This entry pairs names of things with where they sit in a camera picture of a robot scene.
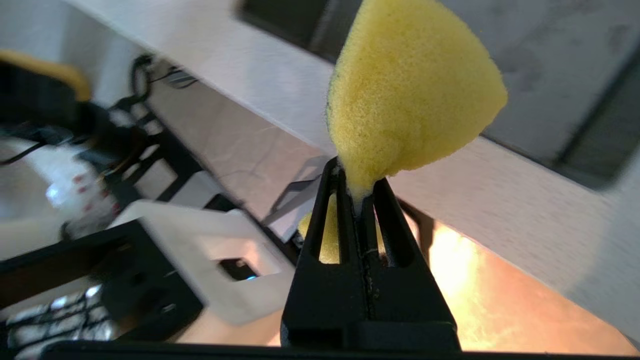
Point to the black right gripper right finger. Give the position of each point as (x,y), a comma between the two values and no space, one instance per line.
(410,300)

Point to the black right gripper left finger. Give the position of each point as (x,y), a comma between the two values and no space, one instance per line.
(325,295)

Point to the yellow fish-shaped sponge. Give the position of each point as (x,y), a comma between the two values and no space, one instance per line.
(410,90)

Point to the yellow plastic bowl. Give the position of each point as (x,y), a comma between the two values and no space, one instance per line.
(60,65)

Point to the black robot base chassis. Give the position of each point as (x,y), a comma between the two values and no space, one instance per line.
(75,260)

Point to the white plastic bracket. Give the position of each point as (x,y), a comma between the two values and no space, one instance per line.
(190,225)

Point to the black metal frame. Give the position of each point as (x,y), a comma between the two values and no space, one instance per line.
(170,150)

